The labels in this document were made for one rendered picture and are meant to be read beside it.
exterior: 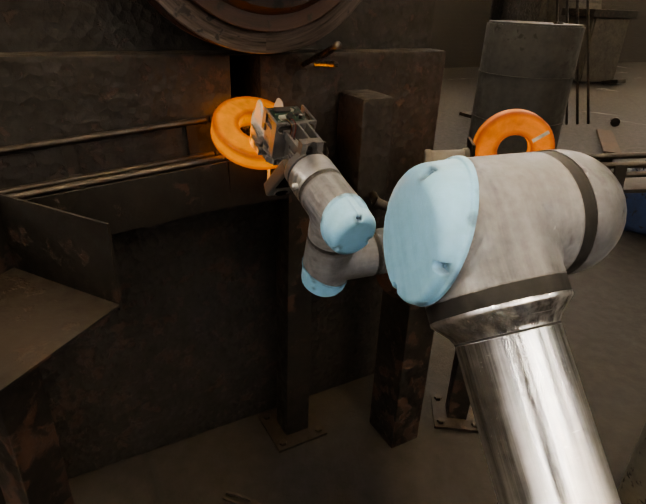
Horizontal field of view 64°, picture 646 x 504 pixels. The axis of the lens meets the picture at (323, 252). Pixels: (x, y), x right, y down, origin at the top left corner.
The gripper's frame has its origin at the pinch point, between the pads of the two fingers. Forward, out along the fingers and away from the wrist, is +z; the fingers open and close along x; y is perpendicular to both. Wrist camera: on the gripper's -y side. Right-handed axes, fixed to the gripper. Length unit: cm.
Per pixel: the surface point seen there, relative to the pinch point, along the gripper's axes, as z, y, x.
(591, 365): -44, -67, -98
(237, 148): -7.0, -1.3, 6.6
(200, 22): 2.1, 16.0, 10.7
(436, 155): -11.7, -4.6, -34.6
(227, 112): 1.6, 0.5, 5.5
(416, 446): -45, -66, -31
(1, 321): -28, -8, 44
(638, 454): -71, -40, -59
